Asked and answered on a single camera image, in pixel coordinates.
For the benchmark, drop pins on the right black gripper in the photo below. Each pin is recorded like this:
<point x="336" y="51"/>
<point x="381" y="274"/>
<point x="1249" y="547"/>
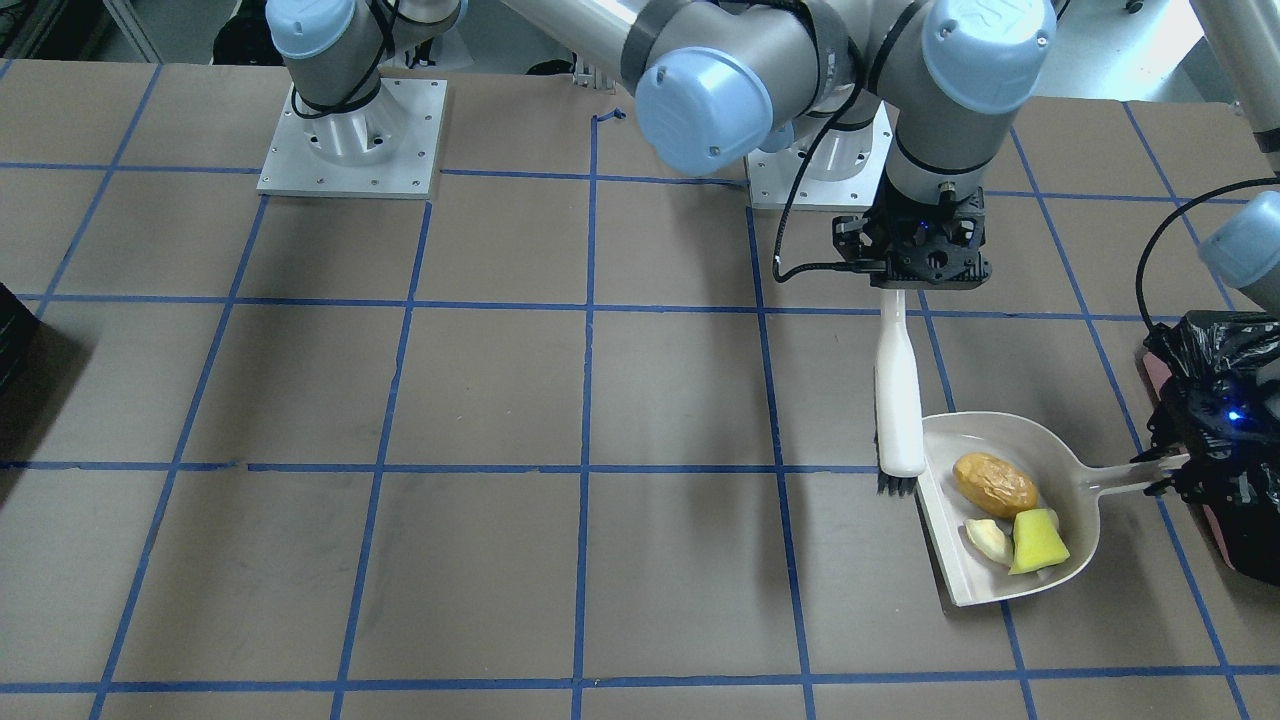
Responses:
<point x="849" y="236"/>

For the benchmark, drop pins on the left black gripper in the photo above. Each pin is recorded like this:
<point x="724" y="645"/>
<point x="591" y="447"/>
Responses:
<point x="1203" y="470"/>

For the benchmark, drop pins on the white hand brush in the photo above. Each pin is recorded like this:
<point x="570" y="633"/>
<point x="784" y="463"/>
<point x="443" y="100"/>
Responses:
<point x="899" y="420"/>

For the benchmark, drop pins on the white dustpan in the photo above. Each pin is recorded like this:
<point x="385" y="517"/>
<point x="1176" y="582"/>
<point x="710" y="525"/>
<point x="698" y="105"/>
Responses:
<point x="1065" y="485"/>

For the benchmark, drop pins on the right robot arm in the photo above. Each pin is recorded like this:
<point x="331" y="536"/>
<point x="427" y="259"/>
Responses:
<point x="711" y="85"/>

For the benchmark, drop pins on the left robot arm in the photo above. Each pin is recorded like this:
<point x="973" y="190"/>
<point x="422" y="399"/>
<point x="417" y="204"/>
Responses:
<point x="1242" y="252"/>

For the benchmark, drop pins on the black lined pink bin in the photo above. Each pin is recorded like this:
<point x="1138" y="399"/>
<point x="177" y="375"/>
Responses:
<point x="1222" y="343"/>

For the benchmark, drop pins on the black bin far side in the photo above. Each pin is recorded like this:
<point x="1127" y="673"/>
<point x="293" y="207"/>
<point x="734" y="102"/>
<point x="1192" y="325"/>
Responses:
<point x="18" y="330"/>

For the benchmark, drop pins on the yellow green sponge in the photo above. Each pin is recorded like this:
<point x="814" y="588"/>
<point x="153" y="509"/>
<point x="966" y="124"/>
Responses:
<point x="1037" y="542"/>

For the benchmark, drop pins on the brown potato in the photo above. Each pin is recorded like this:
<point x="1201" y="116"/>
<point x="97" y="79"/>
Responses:
<point x="995" y="485"/>

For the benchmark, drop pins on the pale apple slice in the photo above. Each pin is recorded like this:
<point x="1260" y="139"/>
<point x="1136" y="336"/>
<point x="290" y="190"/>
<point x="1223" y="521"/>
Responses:
<point x="990" y="539"/>

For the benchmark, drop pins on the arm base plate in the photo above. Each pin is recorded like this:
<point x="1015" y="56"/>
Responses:
<point x="386" y="150"/>
<point x="844" y="175"/>

